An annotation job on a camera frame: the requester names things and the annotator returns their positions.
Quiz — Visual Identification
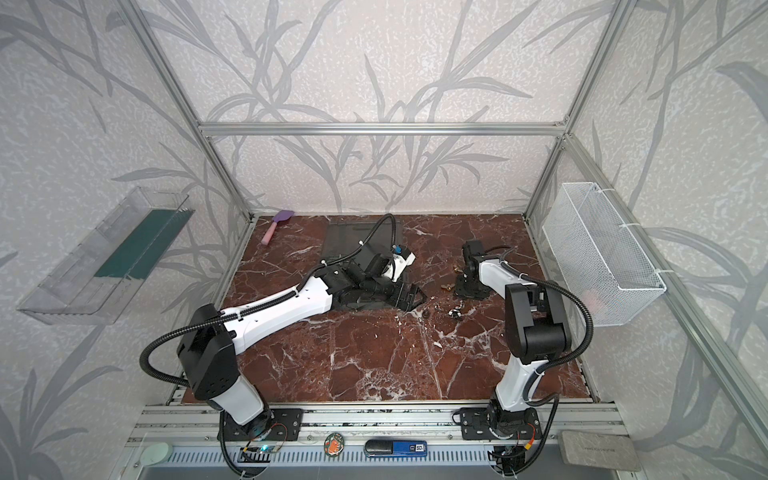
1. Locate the purple pink brush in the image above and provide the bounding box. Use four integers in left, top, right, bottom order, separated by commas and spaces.
261, 210, 295, 246

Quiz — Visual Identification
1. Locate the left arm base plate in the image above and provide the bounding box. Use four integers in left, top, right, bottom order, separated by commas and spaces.
217, 408, 304, 442

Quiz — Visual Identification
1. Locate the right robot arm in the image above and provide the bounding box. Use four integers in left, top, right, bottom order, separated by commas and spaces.
454, 240, 595, 413

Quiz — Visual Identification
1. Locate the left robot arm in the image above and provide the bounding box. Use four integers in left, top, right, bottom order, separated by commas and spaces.
139, 243, 425, 426

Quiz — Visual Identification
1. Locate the clear wall shelf tray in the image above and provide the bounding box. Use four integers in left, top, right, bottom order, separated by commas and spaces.
17, 187, 194, 325

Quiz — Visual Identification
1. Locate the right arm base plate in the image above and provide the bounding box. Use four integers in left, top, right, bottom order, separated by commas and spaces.
451, 405, 543, 441

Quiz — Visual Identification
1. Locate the grey plastic organizer box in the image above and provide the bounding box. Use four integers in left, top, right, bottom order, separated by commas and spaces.
320, 221, 409, 312

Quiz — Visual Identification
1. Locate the grey foam pad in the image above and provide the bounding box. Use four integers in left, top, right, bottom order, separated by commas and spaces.
558, 430, 642, 472

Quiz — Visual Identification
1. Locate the white wire mesh basket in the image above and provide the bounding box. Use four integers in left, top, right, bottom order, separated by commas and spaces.
543, 182, 666, 327

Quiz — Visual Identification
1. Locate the blue black usb device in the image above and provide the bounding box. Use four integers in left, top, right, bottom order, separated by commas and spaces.
363, 439, 428, 458

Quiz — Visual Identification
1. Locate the round orange badge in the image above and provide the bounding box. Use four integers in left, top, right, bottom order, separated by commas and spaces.
323, 432, 345, 458

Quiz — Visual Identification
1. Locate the white round knob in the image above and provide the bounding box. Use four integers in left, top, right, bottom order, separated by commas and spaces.
139, 442, 174, 466

